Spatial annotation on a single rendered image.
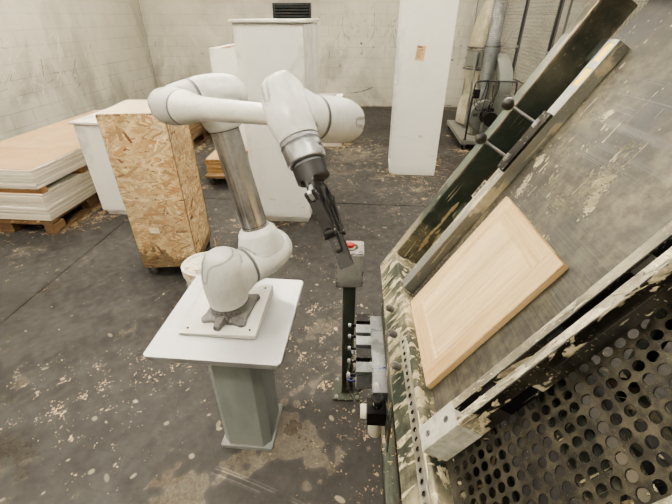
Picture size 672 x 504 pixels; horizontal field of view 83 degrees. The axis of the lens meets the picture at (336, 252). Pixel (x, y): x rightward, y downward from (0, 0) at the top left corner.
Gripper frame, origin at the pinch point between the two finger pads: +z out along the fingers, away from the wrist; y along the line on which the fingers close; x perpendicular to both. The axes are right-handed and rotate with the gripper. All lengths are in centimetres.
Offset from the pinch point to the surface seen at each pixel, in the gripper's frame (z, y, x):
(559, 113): -17, 47, -61
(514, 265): 17.7, 29.6, -33.0
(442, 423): 43.8, 10.3, -4.7
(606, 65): -23, 43, -74
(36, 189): -167, 160, 294
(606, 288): 23.3, -0.3, -42.6
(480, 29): -280, 553, -163
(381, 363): 37, 52, 17
